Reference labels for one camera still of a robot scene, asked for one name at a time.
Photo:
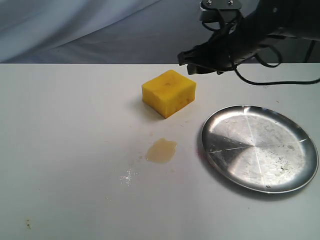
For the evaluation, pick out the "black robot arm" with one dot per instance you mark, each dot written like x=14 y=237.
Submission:
x=288 y=19

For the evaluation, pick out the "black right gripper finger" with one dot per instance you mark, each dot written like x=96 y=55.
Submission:
x=196 y=69

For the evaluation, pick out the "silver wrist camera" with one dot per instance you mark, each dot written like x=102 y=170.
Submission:
x=213 y=11

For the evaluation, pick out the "yellow sponge block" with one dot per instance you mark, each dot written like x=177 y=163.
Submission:
x=168 y=93

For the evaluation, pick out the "round steel plate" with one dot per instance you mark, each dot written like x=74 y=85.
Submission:
x=259 y=149

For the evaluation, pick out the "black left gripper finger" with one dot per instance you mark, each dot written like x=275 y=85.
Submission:
x=198 y=55

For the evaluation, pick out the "brown liquid spill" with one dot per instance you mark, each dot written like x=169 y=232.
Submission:
x=162 y=151

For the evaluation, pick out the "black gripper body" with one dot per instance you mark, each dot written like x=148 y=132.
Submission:
x=235 y=41

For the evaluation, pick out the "grey backdrop cloth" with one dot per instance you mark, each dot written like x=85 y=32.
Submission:
x=98 y=31

